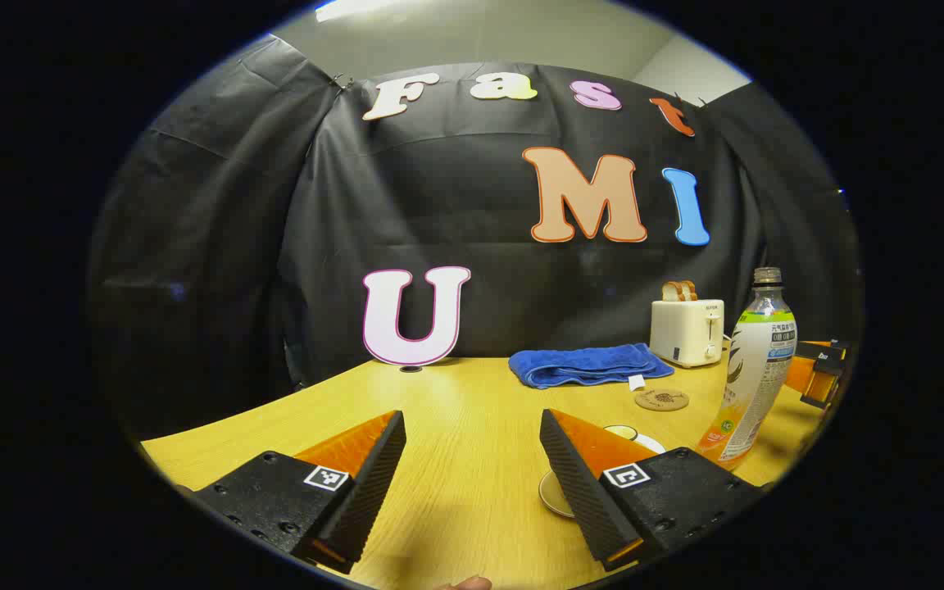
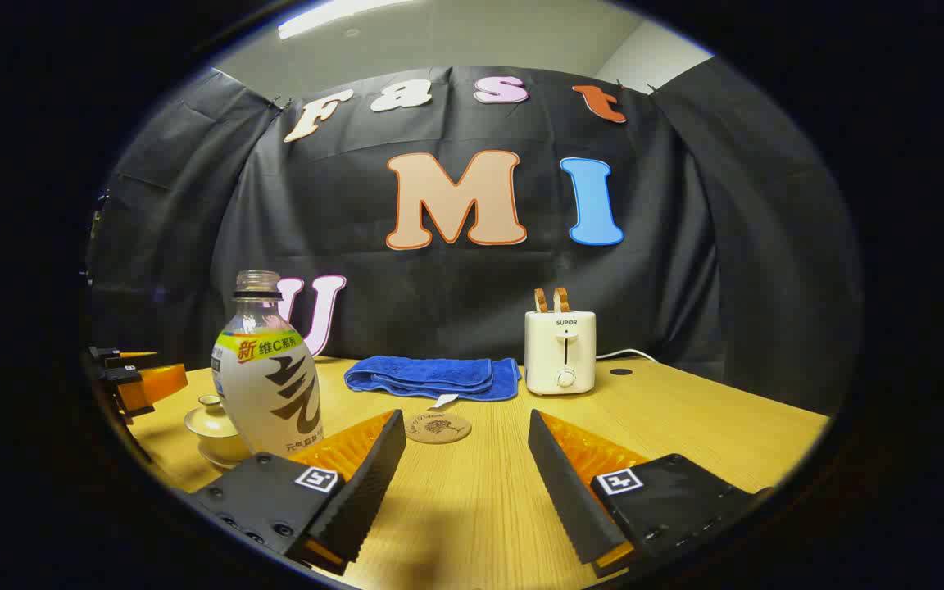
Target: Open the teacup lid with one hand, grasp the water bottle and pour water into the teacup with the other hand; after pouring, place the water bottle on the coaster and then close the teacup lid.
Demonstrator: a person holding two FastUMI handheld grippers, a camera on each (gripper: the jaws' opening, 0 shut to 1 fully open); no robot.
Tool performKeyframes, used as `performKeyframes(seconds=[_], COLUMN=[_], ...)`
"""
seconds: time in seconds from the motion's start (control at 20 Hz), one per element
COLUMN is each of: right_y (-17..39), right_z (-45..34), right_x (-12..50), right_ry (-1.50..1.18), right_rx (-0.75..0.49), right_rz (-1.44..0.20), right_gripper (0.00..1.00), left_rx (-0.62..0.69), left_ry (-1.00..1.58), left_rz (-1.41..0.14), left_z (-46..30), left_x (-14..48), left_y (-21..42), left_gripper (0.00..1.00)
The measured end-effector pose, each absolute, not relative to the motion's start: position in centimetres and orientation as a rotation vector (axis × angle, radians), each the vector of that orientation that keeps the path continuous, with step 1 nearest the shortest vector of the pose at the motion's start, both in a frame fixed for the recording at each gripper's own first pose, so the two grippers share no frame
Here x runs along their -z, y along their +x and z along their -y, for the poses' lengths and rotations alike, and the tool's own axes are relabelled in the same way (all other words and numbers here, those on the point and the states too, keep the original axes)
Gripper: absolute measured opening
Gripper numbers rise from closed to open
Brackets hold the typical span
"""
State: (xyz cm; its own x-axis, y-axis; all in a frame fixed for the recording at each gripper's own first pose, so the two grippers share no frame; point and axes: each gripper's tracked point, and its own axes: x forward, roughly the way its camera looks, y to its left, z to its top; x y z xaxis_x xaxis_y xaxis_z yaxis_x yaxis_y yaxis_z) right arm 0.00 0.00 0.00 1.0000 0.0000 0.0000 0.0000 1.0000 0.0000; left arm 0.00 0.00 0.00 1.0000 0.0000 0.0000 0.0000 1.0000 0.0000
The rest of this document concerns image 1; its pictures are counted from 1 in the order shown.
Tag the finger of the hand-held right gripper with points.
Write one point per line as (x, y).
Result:
(828, 354)
(820, 385)

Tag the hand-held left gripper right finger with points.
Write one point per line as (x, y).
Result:
(578, 483)

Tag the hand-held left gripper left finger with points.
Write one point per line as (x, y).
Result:
(369, 492)

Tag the clear labelled water bottle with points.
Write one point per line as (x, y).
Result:
(755, 369)

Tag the round cork coaster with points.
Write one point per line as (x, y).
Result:
(662, 400)

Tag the yellow round saucer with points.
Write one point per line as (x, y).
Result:
(554, 496)

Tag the blue folded towel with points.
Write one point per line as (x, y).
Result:
(587, 365)

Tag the cream white toaster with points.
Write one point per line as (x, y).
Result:
(685, 332)

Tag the toasted bread slice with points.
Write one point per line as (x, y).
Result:
(670, 292)
(688, 290)

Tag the black backdrop cloth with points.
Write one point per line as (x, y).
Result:
(456, 205)

